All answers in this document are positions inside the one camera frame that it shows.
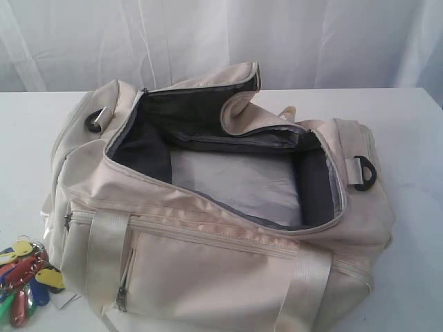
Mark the colourful key tag bunch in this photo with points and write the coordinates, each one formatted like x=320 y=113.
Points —
x=28 y=280

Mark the cream duffel bag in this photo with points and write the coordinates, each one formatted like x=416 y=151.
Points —
x=143 y=251

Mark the white backdrop curtain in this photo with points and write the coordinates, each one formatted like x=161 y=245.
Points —
x=80 y=45

